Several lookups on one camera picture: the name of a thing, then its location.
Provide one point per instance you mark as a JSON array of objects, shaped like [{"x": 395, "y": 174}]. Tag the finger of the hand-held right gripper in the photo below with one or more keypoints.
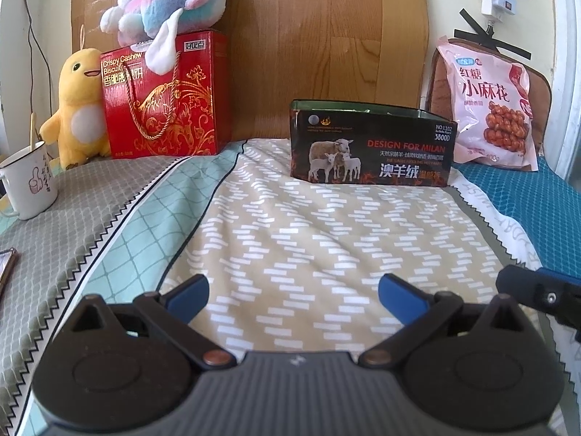
[{"x": 535, "y": 288}]

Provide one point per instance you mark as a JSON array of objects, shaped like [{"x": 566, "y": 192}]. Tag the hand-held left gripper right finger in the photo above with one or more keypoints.
[{"x": 401, "y": 295}]

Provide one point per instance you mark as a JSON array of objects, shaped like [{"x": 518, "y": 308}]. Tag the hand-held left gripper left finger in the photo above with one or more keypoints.
[{"x": 188, "y": 295}]

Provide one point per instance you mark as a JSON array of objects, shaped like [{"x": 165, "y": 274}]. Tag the black box with sheep print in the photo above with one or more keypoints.
[{"x": 390, "y": 145}]

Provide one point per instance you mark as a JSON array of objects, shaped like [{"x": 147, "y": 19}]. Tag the blue mesh mat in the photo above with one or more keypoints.
[{"x": 544, "y": 209}]

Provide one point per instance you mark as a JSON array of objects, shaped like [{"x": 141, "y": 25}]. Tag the patterned bedsheet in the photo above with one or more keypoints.
[{"x": 295, "y": 245}]

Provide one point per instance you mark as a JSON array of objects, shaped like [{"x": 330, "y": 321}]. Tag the brown chair cushion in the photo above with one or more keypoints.
[{"x": 542, "y": 113}]

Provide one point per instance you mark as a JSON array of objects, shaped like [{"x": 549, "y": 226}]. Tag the smartphone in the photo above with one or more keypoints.
[{"x": 7, "y": 268}]

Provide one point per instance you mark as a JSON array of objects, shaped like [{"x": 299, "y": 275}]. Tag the pink snack bag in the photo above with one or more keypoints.
[{"x": 490, "y": 100}]

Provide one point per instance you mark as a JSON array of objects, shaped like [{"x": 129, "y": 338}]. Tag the white mug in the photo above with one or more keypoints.
[{"x": 29, "y": 181}]

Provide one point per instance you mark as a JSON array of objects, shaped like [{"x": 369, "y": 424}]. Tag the red gift box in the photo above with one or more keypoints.
[{"x": 181, "y": 100}]

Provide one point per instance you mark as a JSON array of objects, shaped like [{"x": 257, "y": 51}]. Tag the yellow plush toy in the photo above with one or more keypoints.
[{"x": 77, "y": 113}]

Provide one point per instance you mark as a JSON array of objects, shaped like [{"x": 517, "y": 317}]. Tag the wooden stick in mug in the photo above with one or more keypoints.
[{"x": 31, "y": 131}]

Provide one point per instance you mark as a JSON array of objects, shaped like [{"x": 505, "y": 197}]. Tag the long black tape strip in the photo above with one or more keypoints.
[{"x": 499, "y": 44}]

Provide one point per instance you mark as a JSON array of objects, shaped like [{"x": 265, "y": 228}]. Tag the short black tape strip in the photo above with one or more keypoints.
[{"x": 474, "y": 20}]

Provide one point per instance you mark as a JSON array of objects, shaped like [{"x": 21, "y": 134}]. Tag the wooden headboard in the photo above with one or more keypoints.
[{"x": 317, "y": 32}]

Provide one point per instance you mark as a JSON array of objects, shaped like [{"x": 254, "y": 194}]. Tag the white plug adapter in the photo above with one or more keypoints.
[{"x": 501, "y": 3}]

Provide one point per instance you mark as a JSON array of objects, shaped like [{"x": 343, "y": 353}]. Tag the pink and blue plush toy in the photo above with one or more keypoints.
[{"x": 172, "y": 4}]

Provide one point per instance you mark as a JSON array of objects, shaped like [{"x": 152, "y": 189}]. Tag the white window frame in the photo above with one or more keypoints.
[{"x": 567, "y": 54}]

